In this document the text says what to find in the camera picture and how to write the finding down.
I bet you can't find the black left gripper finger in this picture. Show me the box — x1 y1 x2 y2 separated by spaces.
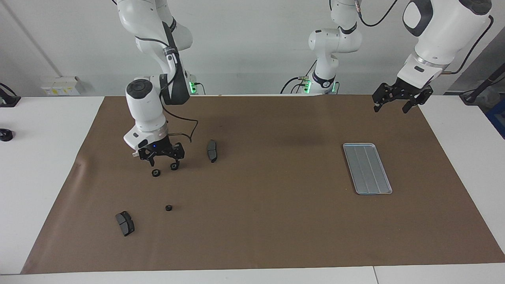
401 85 434 114
372 82 396 113

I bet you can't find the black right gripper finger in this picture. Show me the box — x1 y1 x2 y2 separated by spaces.
168 142 185 164
138 146 156 166

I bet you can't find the silver metal tray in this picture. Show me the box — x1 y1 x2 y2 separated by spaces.
342 143 393 195

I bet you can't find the black stand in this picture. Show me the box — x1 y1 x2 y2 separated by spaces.
460 63 505 105

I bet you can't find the blue crate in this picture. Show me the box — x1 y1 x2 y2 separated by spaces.
485 99 505 139

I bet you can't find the brown table mat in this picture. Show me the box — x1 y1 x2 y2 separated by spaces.
21 95 505 275

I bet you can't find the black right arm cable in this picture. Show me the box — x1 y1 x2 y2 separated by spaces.
134 35 199 143

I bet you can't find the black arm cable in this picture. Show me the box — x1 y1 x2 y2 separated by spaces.
355 0 494 75
134 35 199 143

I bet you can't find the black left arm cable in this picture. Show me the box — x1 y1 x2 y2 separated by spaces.
355 0 494 75

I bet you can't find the black base cable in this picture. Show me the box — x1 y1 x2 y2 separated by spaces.
281 77 306 94

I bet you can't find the white wall socket box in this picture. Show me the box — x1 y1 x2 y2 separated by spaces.
41 76 84 96

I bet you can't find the black clamp mount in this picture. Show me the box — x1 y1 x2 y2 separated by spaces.
0 82 21 108

